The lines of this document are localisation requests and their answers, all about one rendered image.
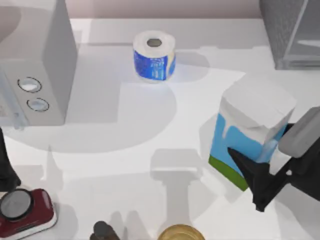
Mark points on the dark brown object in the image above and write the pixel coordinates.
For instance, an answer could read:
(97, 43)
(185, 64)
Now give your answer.
(105, 231)

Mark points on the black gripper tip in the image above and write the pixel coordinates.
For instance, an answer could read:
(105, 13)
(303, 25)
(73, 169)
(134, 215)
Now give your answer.
(6, 165)

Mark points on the white blue green milk carton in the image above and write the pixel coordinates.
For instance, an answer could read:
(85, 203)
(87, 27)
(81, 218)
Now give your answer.
(240, 120)

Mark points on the pale microwave oven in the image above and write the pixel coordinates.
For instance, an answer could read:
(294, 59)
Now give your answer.
(56, 62)

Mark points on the pale grey rounded box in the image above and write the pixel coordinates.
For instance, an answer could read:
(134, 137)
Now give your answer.
(302, 132)

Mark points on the red kitchen scale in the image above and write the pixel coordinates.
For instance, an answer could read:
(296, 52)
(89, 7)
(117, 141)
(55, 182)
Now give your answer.
(37, 215)

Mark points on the clear microwave door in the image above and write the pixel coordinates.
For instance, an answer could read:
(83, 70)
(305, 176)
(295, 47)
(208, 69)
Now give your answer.
(8, 100)

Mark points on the golden round object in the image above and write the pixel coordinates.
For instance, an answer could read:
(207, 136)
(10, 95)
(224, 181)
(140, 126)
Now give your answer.
(181, 232)

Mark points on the large round microwave knob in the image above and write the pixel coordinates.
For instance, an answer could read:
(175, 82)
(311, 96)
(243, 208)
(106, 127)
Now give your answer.
(29, 84)

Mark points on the blue wrapped toilet paper roll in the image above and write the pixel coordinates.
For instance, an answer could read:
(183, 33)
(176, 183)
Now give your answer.
(153, 61)

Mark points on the small round microwave knob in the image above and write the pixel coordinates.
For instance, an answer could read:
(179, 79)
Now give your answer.
(38, 104)

